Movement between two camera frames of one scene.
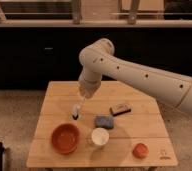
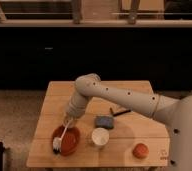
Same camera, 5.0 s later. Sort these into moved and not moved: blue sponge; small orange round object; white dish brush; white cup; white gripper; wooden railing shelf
Moved: white dish brush; white gripper
Not moved: white cup; wooden railing shelf; blue sponge; small orange round object
